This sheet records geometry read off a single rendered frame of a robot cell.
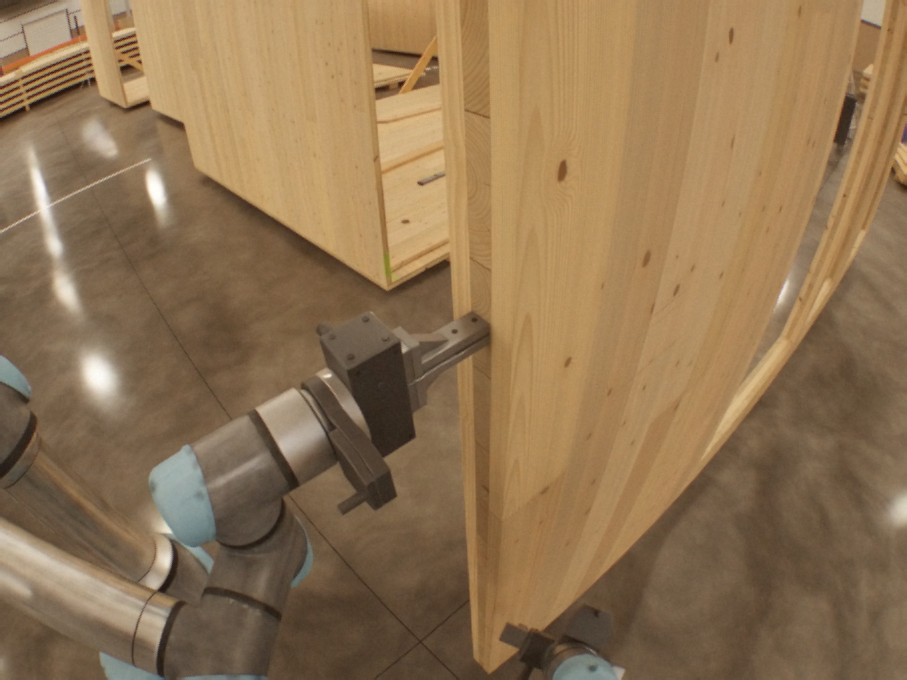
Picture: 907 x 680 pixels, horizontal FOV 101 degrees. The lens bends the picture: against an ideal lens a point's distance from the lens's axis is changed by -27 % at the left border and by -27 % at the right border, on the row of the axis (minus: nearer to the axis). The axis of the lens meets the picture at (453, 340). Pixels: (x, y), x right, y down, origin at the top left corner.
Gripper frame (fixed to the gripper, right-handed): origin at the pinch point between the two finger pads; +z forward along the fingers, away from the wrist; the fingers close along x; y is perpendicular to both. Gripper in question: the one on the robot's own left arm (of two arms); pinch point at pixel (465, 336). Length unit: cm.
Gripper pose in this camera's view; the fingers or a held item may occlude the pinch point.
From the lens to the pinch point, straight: 49.5
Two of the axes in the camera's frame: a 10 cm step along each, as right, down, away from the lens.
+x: 0.5, 7.3, 6.8
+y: -6.3, -5.1, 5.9
